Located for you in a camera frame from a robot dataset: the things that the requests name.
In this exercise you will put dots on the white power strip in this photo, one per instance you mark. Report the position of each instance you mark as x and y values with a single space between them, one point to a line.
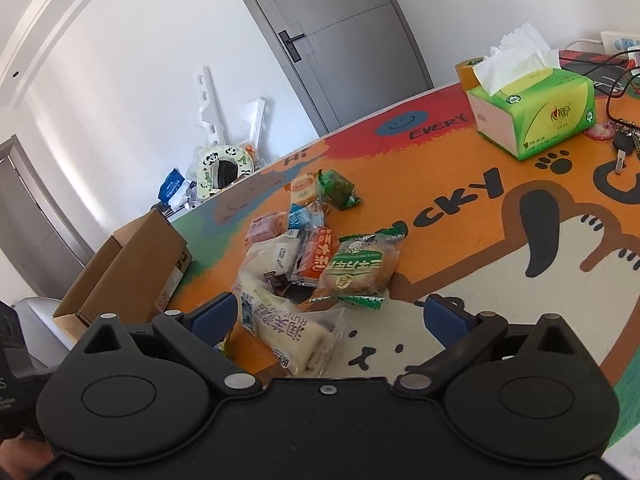
617 40

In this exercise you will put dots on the white square snack packet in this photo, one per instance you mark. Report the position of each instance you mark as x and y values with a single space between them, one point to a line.
275 255

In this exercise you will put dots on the bunch of keys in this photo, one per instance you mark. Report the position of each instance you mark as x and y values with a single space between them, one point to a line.
622 147

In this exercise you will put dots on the black red pad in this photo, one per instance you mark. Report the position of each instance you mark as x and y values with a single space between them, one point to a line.
585 65

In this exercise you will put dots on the colourful printed table mat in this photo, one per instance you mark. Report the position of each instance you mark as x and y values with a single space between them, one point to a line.
450 170

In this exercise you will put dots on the green tissue box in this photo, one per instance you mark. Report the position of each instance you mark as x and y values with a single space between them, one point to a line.
545 110

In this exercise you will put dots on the green bread packet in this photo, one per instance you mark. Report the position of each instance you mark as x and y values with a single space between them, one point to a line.
357 270

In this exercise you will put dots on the grey side door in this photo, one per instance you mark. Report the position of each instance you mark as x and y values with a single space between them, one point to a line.
35 220

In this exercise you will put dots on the brown cardboard box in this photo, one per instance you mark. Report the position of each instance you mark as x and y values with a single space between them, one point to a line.
145 260

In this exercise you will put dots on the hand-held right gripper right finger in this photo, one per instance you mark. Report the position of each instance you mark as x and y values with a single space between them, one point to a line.
445 320

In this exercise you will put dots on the short white notched board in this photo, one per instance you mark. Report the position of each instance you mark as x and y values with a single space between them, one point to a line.
255 120

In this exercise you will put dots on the person's left hand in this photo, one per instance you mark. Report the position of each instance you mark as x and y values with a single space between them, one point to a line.
20 457

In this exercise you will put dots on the long white roll packet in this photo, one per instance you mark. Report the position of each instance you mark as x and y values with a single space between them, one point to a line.
285 330

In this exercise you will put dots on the pink snack packet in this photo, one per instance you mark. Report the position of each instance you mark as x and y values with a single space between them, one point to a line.
265 227

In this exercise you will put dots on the dark green snack packet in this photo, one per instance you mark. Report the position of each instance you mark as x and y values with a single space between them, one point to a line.
337 189

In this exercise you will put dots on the blue plastic bag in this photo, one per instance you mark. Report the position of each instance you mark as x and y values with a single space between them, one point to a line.
172 186

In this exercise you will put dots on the blue snack packet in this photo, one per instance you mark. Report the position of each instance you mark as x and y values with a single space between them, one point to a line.
302 217

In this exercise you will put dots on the orange striped snack packet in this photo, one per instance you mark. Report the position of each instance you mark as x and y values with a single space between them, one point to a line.
317 257

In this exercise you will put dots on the tall white notched board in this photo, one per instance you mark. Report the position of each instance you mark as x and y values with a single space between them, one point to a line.
210 105

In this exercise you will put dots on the dark brown snack packet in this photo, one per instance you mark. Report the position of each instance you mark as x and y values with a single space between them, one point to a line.
280 287

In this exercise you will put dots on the orange white snack packet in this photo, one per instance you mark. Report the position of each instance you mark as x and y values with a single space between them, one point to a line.
302 189

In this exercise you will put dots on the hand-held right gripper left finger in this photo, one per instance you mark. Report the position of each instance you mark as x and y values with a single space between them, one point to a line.
215 317

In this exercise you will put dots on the crumpled clear plastic bag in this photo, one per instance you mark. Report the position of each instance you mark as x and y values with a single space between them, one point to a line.
189 195

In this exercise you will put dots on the brown tape roll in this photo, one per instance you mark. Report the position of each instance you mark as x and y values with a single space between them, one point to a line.
465 75

